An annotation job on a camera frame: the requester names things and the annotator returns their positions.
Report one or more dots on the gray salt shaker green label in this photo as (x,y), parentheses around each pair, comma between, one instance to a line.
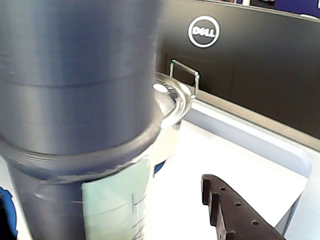
(75,75)

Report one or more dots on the steel pot with lid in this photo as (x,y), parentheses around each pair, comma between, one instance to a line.
(175,100)

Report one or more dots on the blue wooden toy kitchen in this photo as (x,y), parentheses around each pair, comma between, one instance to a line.
(225,162)

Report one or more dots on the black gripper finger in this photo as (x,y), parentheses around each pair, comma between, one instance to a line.
(237,220)

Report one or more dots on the black Dell monitor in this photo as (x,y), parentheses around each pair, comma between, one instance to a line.
(250,62)

